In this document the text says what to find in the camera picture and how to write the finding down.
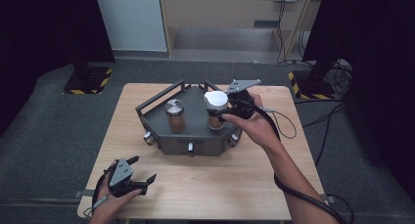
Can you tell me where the person's right hand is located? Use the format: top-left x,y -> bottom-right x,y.
221,92 -> 282,154

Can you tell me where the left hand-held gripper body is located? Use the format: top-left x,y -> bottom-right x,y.
108,157 -> 149,199

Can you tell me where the black socket cable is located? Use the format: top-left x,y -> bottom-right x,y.
276,0 -> 289,65

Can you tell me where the person's left hand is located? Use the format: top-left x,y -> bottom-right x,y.
88,178 -> 144,224

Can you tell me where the white lid spice jar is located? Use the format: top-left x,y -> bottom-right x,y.
204,90 -> 229,131

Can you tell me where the black corner rack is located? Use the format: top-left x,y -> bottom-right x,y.
135,79 -> 250,158

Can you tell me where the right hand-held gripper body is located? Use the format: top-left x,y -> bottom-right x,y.
224,78 -> 262,120

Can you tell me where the beige wooden cabinet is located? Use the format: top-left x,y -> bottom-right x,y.
159,0 -> 326,65

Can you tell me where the tangle of black cables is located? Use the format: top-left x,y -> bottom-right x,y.
330,58 -> 354,96

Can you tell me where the black stand with striped base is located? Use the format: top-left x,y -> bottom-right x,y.
287,56 -> 344,101
62,63 -> 114,96

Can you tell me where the left hand-held gripper cable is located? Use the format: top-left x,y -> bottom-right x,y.
83,164 -> 118,219

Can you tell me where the black floor cable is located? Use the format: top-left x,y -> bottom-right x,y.
301,103 -> 346,128
314,103 -> 346,167

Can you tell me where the silver lid spice jar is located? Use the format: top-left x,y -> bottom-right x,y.
164,99 -> 186,134

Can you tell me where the black curtain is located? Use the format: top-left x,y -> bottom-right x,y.
0,0 -> 116,137
302,0 -> 415,194

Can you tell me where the hand-held gripper cable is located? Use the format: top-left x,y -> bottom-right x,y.
83,164 -> 118,219
239,100 -> 355,224

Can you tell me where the right hand-held gripper cable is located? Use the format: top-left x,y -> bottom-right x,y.
239,100 -> 355,224

